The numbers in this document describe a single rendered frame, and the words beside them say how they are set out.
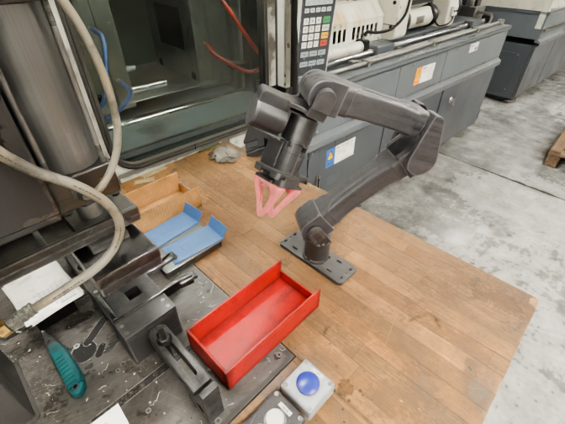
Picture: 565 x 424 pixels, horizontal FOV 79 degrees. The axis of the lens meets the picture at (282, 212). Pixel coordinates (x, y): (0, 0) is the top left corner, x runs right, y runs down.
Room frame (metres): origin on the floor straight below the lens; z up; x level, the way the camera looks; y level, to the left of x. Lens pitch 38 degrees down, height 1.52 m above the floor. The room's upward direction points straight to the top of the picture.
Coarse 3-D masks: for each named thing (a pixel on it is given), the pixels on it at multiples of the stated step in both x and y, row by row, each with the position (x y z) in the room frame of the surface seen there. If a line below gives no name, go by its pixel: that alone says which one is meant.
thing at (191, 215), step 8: (184, 208) 0.77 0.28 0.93; (192, 208) 0.75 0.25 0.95; (176, 216) 0.74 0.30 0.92; (184, 216) 0.74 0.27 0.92; (192, 216) 0.74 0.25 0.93; (200, 216) 0.73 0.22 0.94; (168, 224) 0.71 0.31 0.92; (176, 224) 0.71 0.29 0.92; (184, 224) 0.71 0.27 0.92; (192, 224) 0.71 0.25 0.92; (152, 232) 0.68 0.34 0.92; (176, 232) 0.68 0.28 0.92; (152, 240) 0.65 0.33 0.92; (160, 240) 0.65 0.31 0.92; (168, 240) 0.65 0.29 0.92
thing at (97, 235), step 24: (120, 192) 0.49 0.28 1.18; (72, 216) 0.42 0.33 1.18; (96, 216) 0.42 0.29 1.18; (24, 240) 0.38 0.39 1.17; (48, 240) 0.38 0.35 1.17; (72, 240) 0.37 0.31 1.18; (96, 240) 0.39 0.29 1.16; (144, 240) 0.41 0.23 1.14; (0, 264) 0.33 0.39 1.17; (24, 264) 0.33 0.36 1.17; (120, 264) 0.36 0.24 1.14; (144, 264) 0.38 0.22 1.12
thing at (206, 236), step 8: (216, 224) 0.69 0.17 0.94; (200, 232) 0.68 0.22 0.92; (208, 232) 0.68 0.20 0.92; (216, 232) 0.68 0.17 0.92; (224, 232) 0.66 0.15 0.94; (184, 240) 0.65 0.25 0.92; (192, 240) 0.65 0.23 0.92; (200, 240) 0.65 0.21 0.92; (208, 240) 0.65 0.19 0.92; (216, 240) 0.65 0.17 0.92; (168, 248) 0.62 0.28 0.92; (176, 248) 0.62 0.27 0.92; (192, 248) 0.62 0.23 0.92; (200, 248) 0.62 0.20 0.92; (184, 256) 0.59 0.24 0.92; (176, 264) 0.56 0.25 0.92
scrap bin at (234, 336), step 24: (264, 288) 0.50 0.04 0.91; (288, 288) 0.51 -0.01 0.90; (216, 312) 0.41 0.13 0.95; (240, 312) 0.44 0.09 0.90; (264, 312) 0.44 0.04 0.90; (288, 312) 0.44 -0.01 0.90; (312, 312) 0.44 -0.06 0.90; (192, 336) 0.35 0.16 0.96; (216, 336) 0.39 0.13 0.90; (240, 336) 0.39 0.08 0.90; (264, 336) 0.39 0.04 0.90; (216, 360) 0.31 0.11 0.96; (240, 360) 0.31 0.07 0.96
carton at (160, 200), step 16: (176, 176) 0.90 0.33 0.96; (128, 192) 0.80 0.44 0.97; (144, 192) 0.82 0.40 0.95; (160, 192) 0.86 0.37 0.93; (176, 192) 0.89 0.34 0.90; (192, 192) 0.81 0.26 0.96; (144, 208) 0.81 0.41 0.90; (160, 208) 0.73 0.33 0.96; (176, 208) 0.77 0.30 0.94; (144, 224) 0.70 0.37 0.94; (160, 224) 0.73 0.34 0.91
